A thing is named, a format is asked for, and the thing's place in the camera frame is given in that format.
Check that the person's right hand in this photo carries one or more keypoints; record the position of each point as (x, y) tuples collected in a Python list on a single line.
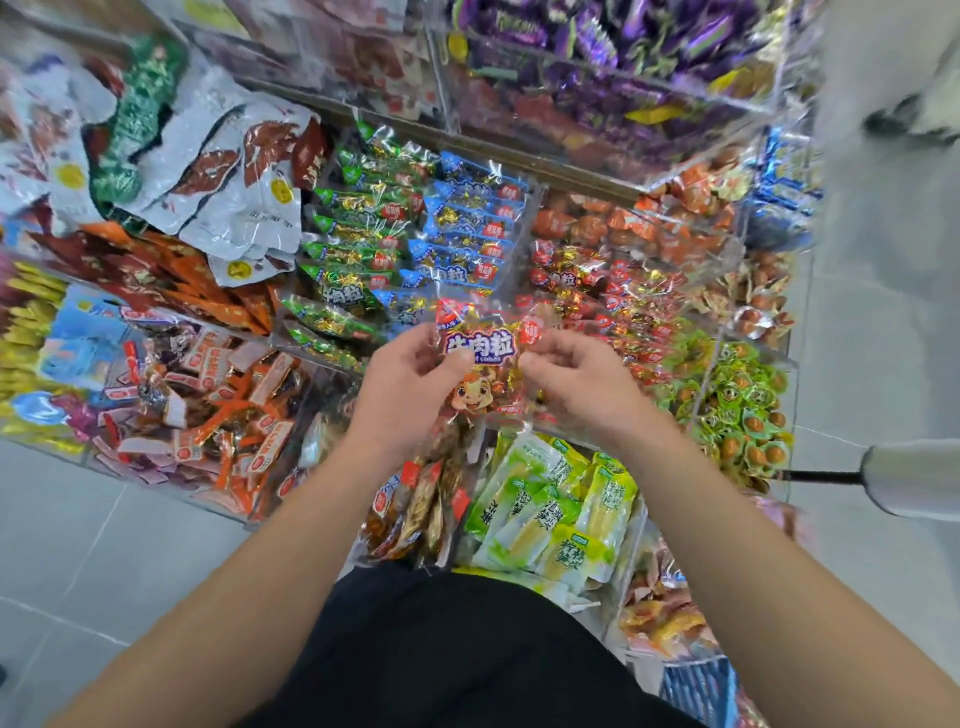
[(585, 383)]

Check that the person's left hand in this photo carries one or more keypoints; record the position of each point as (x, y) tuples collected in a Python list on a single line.
[(398, 398)]

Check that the beef cube packets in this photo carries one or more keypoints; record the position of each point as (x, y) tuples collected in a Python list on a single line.
[(600, 293)]

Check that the handful of red snack packets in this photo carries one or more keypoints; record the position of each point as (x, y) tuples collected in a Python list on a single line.
[(488, 353)]

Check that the row of green beef packets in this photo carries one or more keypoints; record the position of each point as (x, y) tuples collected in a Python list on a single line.
[(353, 225)]

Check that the row of blue beef packets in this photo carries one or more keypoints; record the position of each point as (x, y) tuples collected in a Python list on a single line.
[(465, 218)]

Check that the clear acrylic snack shelves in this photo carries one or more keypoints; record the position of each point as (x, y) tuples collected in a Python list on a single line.
[(450, 98)]

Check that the blue plastic shopping basket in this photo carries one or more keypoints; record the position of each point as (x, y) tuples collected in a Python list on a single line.
[(698, 690)]

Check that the person's right forearm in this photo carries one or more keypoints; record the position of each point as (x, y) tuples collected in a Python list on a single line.
[(795, 585)]

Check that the person's left forearm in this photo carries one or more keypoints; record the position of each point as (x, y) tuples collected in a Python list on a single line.
[(210, 600)]

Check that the person's black clothing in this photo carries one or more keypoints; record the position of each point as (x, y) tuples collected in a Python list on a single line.
[(465, 653)]

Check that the pile of beige packets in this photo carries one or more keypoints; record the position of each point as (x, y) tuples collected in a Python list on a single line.
[(405, 510)]

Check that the pile of lime green packets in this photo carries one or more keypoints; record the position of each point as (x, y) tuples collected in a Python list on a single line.
[(548, 510)]

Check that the pile of green egg packets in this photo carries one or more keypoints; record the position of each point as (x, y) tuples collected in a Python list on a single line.
[(743, 405)]

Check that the pile of red brown packets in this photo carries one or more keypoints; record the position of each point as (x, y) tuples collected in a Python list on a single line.
[(195, 413)]

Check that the pile of orange brown packets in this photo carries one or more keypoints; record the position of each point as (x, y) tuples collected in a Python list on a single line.
[(690, 203)]

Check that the black pole rod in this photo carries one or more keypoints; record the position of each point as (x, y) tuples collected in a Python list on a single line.
[(825, 476)]

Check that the pile of dark orange packets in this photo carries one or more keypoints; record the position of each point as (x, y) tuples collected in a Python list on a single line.
[(165, 270)]

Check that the pile of blue orange packets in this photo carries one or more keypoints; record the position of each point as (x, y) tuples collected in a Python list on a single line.
[(780, 180)]

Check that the pile of white meat packets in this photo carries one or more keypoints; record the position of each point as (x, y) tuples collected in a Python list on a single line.
[(210, 158)]

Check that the blue toy candy packet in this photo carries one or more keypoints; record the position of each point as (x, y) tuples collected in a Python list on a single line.
[(83, 338)]

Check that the pile of purple candies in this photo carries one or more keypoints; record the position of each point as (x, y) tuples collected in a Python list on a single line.
[(615, 30)]

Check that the pile of red sausage packets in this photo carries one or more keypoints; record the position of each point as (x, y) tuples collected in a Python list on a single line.
[(330, 45)]

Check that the pile of yellow candies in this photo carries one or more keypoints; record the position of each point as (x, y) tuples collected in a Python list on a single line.
[(23, 323)]

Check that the green vacuum packet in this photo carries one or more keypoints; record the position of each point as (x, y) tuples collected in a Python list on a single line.
[(132, 113)]

